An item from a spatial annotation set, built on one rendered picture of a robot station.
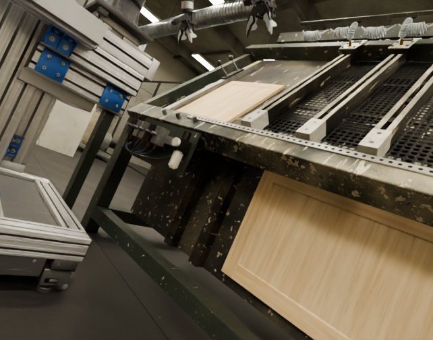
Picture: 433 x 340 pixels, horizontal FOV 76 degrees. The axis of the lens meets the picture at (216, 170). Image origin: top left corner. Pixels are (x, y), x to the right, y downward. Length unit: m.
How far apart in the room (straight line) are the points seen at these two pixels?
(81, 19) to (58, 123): 4.33
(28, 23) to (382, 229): 1.47
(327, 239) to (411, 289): 0.29
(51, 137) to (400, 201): 5.01
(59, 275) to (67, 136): 4.28
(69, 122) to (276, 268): 4.61
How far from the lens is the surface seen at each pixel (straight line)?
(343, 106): 1.32
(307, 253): 1.20
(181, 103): 1.79
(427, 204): 0.92
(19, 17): 1.33
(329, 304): 1.18
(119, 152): 1.88
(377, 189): 0.93
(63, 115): 5.31
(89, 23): 1.05
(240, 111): 1.51
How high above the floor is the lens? 0.63
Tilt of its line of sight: 2 degrees up
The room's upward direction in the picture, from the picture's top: 24 degrees clockwise
